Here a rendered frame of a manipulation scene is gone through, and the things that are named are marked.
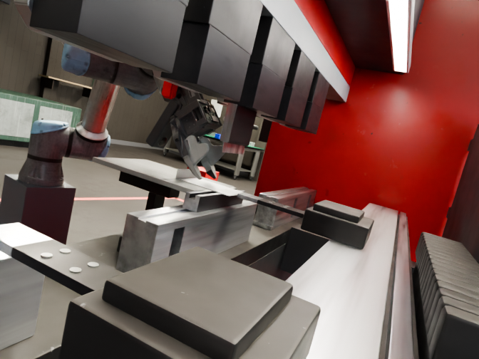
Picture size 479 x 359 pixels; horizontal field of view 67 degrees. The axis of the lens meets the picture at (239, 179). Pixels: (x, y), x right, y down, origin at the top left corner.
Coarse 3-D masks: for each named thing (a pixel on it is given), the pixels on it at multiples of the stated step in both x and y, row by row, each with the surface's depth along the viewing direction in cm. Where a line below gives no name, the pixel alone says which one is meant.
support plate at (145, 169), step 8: (96, 160) 78; (104, 160) 77; (112, 160) 80; (120, 160) 83; (128, 160) 86; (136, 160) 89; (144, 160) 92; (120, 168) 75; (128, 168) 75; (136, 168) 77; (144, 168) 80; (152, 168) 82; (160, 168) 85; (168, 168) 88; (136, 176) 74; (144, 176) 73; (152, 176) 72; (160, 176) 75; (168, 176) 77; (168, 184) 71; (176, 184) 70; (184, 184) 72; (192, 184) 74; (224, 184) 84
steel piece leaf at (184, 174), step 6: (180, 174) 77; (186, 174) 79; (192, 174) 81; (186, 180) 76; (192, 180) 78; (198, 180) 80; (204, 180) 82; (198, 186) 74; (204, 186) 74; (210, 186) 76; (216, 186) 78; (222, 186) 80
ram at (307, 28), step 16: (272, 0) 63; (288, 0) 69; (304, 0) 77; (320, 0) 86; (288, 16) 71; (304, 16) 80; (320, 16) 89; (288, 32) 74; (304, 32) 82; (320, 32) 92; (336, 32) 106; (304, 48) 85; (320, 48) 96; (336, 48) 111; (320, 64) 100; (336, 64) 117; (352, 64) 139; (336, 80) 123; (336, 96) 138
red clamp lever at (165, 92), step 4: (164, 80) 62; (164, 84) 62; (168, 84) 61; (172, 84) 61; (164, 88) 62; (168, 88) 61; (172, 88) 61; (176, 88) 62; (164, 92) 62; (168, 92) 61; (172, 92) 61; (176, 92) 62; (164, 96) 62; (168, 96) 62; (172, 96) 62
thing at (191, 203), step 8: (192, 192) 66; (200, 192) 68; (208, 192) 71; (216, 192) 74; (184, 200) 66; (192, 200) 65; (200, 200) 65; (208, 200) 67; (216, 200) 70; (224, 200) 74; (232, 200) 78; (240, 200) 81; (192, 208) 65; (200, 208) 66; (208, 208) 68; (216, 208) 71
